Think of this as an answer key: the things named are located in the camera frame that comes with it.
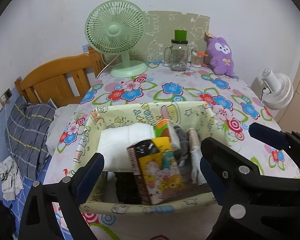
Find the dark wall socket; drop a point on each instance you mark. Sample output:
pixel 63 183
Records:
pixel 8 93

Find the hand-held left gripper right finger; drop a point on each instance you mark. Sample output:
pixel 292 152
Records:
pixel 207 178

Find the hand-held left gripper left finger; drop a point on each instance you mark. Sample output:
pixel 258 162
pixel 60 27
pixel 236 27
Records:
pixel 90 177

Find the dark grey socks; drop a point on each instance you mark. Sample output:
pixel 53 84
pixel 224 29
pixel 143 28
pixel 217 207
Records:
pixel 183 142

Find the yellow printed storage box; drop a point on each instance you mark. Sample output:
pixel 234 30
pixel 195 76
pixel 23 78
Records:
pixel 120 115

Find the green tissue pack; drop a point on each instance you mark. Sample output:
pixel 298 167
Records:
pixel 162 130

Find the wooden headboard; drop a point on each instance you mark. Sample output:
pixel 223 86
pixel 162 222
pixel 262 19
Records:
pixel 55 80

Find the yellow snack packet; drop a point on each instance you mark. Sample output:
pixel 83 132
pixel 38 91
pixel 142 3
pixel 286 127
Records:
pixel 165 175

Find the blue checked bed sheet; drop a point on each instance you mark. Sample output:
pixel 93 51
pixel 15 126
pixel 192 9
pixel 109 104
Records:
pixel 30 195

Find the green desk fan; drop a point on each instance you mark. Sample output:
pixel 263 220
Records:
pixel 115 27

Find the white wall charger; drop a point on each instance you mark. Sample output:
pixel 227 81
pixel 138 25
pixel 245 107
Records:
pixel 2 102

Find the white crumpled cloth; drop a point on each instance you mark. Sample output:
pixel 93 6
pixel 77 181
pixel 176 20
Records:
pixel 8 180

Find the grey plaid pillow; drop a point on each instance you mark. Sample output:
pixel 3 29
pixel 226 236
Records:
pixel 27 135

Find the white cloth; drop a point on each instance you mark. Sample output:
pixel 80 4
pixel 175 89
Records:
pixel 125 145
pixel 8 180

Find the brown paper tag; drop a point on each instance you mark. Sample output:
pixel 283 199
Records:
pixel 209 34

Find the white floor fan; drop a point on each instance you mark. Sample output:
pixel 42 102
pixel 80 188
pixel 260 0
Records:
pixel 278 90

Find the glass mug jar green lid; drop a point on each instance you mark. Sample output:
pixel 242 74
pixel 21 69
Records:
pixel 178 55

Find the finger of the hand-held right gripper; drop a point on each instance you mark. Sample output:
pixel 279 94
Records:
pixel 239 165
pixel 267 133

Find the cotton swab container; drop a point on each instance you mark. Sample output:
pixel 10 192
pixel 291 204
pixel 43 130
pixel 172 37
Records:
pixel 197 59

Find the purple plush rabbit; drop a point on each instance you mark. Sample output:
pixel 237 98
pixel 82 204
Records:
pixel 222 55

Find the beige door frame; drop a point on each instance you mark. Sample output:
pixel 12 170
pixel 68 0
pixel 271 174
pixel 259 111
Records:
pixel 299 80

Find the green printed board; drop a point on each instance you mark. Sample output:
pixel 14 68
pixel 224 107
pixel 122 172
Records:
pixel 165 22

